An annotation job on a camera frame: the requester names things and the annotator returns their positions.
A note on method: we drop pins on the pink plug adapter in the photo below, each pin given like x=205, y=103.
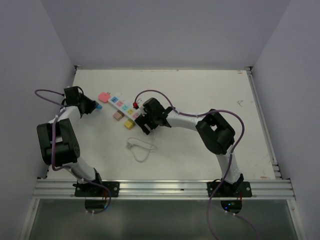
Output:
x=104, y=97

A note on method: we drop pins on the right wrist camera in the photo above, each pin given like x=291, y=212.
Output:
x=139, y=105

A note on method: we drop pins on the brown plug adapter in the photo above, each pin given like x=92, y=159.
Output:
x=118, y=115

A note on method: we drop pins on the aluminium right side rail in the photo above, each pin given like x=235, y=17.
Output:
x=273, y=159

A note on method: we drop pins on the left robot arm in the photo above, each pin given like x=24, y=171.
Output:
x=58, y=143

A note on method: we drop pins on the yellow plug adapter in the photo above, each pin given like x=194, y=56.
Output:
x=129, y=124

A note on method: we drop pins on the aluminium front rail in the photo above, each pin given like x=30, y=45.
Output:
x=164, y=190

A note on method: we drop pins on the white power strip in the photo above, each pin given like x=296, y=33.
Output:
x=120, y=103

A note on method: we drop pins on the blue plug adapter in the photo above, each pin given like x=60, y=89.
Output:
x=98, y=107

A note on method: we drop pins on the aluminium rail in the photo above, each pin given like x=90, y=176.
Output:
x=164, y=190
x=273, y=159

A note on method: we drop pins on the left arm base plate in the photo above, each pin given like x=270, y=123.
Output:
x=110, y=188

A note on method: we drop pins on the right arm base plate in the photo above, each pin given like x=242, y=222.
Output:
x=240, y=188

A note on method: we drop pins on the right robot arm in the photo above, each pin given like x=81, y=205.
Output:
x=215, y=132

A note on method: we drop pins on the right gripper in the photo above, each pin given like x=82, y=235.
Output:
x=143, y=123

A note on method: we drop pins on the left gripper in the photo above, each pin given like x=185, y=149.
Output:
x=92, y=104

